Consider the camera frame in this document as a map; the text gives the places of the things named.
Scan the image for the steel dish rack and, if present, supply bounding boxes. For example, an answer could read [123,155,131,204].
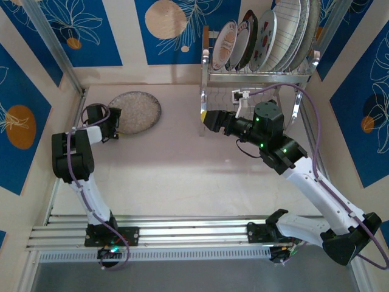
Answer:
[199,26,322,139]

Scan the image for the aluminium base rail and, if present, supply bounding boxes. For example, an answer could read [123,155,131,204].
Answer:
[26,214,361,253]

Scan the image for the fruit print plate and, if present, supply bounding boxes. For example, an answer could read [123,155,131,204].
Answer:
[249,9,278,72]

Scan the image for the white slotted cable duct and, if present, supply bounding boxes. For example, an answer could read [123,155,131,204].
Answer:
[38,249,273,263]

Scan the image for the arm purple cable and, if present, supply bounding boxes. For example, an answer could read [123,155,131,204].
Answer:
[247,82,389,271]
[65,104,131,271]

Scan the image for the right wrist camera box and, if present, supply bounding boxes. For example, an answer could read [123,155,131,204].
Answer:
[230,89,250,118]

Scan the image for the aluminium frame post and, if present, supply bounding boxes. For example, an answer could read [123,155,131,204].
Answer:
[22,0,88,96]
[312,0,355,57]

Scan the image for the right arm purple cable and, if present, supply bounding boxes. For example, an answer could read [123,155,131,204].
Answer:
[247,82,389,271]

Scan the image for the grey speckled dark rimmed plate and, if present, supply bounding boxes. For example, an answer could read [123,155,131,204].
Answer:
[108,91,162,136]

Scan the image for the aluminium side rail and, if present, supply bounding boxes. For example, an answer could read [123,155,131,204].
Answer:
[44,91,88,228]
[302,99,343,220]

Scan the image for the grey stoneware plate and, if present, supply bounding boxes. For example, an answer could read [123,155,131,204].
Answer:
[290,0,320,72]

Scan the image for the dark brown rimmed plate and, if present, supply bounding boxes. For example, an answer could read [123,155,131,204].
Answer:
[235,9,259,71]

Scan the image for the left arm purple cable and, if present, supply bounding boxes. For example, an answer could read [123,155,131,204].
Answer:
[65,104,131,271]

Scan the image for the blue grid line plate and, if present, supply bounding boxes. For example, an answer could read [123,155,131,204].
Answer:
[266,0,301,73]

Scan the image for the orange sunburst print plate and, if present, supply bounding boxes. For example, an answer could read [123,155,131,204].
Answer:
[212,19,238,71]

